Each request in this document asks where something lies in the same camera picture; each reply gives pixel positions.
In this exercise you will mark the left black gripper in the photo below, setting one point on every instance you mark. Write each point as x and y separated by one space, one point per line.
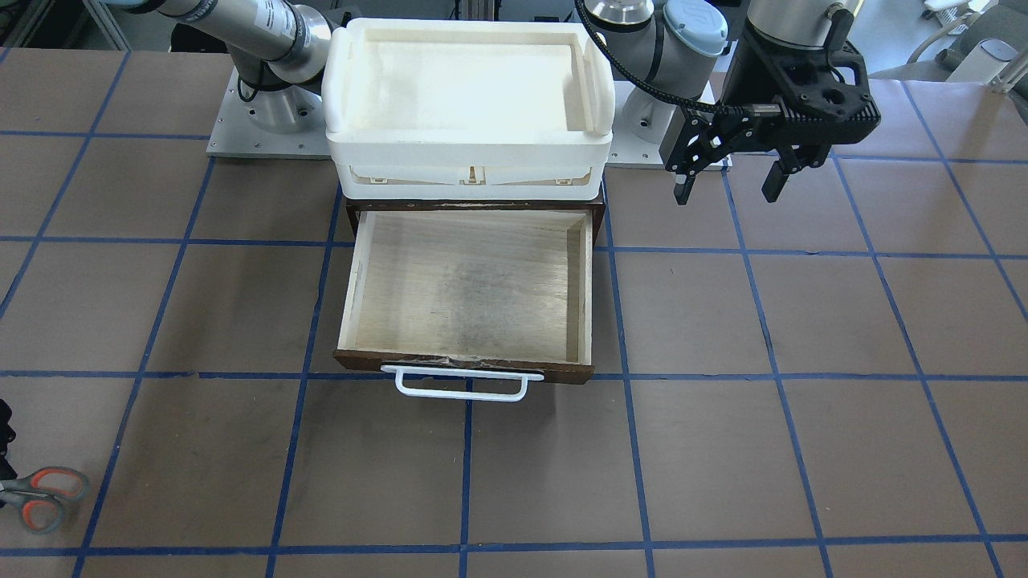
752 76

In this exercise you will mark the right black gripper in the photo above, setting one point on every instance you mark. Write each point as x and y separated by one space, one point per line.
4 468

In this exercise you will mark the grey orange scissors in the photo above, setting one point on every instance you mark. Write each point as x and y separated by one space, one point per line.
38 498

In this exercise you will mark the wooden drawer with white handle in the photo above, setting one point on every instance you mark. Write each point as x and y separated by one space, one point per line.
472 293

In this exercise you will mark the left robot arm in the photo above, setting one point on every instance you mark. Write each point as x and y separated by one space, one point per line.
714 78

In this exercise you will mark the white foam tray box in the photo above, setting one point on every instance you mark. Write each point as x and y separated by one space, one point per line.
467 110

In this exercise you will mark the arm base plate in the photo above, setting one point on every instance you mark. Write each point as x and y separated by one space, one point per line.
280 125
640 125

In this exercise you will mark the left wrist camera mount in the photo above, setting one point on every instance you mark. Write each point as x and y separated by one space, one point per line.
825 96

